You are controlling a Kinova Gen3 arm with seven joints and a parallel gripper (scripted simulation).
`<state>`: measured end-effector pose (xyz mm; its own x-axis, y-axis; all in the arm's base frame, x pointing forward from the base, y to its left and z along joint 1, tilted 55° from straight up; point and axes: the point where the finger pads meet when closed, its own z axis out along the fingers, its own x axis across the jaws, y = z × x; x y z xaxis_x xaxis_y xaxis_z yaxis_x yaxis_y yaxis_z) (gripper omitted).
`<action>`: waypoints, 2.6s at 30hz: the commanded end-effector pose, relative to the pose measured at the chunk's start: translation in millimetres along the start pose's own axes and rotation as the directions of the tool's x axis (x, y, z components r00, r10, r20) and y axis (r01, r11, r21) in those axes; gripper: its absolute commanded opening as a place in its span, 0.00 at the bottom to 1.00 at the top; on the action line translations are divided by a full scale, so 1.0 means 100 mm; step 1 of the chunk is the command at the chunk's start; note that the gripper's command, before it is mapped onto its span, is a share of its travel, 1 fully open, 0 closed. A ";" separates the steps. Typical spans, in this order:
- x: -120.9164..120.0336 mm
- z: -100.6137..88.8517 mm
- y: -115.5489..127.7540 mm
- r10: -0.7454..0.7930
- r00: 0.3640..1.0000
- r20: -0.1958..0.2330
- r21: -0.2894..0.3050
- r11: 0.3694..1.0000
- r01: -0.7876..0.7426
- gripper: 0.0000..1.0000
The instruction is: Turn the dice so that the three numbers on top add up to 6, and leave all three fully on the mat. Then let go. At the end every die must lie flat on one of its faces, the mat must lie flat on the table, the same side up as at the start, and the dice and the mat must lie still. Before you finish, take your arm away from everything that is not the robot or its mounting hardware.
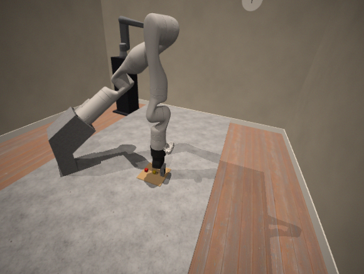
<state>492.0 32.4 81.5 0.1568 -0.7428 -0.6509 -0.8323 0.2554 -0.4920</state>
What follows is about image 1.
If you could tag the orange flat mat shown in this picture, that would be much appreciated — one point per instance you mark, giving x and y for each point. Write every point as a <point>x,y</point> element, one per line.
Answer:
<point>155,179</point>

